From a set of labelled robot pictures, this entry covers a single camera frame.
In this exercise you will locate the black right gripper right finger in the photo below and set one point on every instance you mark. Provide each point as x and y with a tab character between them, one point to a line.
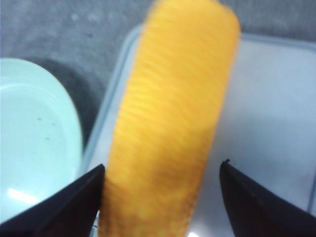
254	211

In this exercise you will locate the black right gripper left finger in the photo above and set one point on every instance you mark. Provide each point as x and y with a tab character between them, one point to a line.
68	213

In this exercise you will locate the yellow corn cob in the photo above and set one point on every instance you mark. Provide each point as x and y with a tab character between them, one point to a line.
168	118

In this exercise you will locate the light green plate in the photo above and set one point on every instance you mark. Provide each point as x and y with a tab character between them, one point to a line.
40	136

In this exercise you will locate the silver digital kitchen scale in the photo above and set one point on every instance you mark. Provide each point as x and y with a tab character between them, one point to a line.
266	128

